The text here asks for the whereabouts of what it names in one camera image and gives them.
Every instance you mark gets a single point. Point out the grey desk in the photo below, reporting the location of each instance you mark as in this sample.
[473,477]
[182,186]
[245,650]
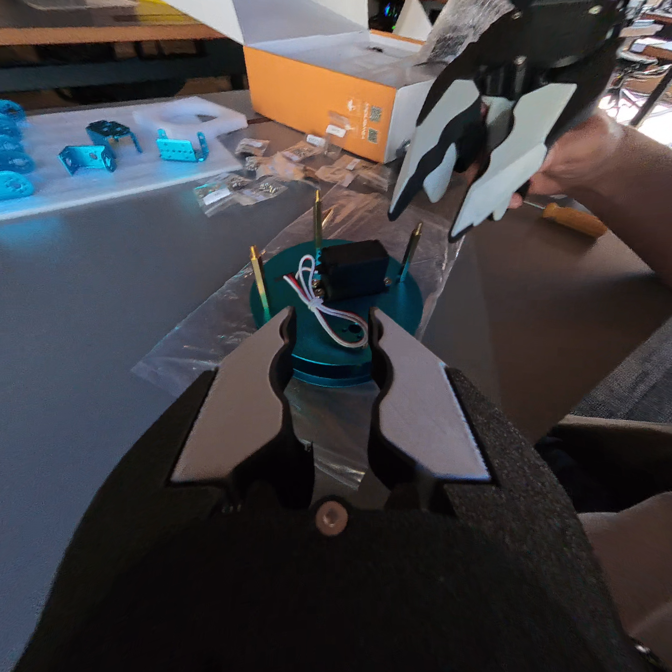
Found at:
[525,315]

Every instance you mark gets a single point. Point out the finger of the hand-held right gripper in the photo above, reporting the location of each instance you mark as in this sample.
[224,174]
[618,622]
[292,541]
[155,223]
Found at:
[514,157]
[441,115]

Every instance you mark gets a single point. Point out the white foam sheet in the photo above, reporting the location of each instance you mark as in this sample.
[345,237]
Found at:
[131,178]

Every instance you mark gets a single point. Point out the person's dark trousers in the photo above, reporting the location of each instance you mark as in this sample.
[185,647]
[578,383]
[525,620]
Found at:
[603,462]

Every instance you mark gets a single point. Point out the blue multi-hole bracket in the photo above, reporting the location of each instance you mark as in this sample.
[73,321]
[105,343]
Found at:
[107,131]

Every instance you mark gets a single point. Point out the person's right hand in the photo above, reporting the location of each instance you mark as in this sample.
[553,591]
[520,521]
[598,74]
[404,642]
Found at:
[577,162]

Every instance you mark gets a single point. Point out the white foam box insert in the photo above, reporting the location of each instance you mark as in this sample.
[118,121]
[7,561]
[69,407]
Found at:
[325,57]

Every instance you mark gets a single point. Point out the blue round-end side bracket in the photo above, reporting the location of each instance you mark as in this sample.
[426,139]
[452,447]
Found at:
[8,131]
[15,186]
[11,111]
[15,157]

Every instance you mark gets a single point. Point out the pile of small screw bags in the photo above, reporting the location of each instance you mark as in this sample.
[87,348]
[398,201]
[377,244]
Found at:
[220,191]

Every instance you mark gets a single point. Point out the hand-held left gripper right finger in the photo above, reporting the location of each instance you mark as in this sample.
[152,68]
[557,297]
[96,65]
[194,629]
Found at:
[430,420]

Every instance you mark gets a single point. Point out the blue round base assembly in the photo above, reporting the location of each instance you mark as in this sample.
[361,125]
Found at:
[404,309]

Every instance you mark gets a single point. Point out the orange cardboard box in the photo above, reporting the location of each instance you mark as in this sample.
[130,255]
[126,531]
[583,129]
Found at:
[315,94]

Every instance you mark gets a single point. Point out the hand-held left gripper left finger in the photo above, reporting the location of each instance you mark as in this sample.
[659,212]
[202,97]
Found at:
[236,420]

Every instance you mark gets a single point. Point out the wooden-edged office desk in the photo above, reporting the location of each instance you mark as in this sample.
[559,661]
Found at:
[78,35]

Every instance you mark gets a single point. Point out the blue small bracket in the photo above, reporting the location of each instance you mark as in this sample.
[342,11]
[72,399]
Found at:
[84,160]

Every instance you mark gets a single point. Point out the large clear plastic bag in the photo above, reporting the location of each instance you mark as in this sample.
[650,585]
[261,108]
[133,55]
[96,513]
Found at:
[210,336]

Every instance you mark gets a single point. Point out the bubble wrap bag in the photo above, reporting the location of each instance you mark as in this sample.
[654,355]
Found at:
[451,26]

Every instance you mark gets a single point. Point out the white foam cutout piece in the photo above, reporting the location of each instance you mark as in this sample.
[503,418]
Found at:
[152,118]

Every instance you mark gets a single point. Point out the blue long U bracket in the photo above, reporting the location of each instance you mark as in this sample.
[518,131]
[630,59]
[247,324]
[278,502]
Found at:
[178,152]

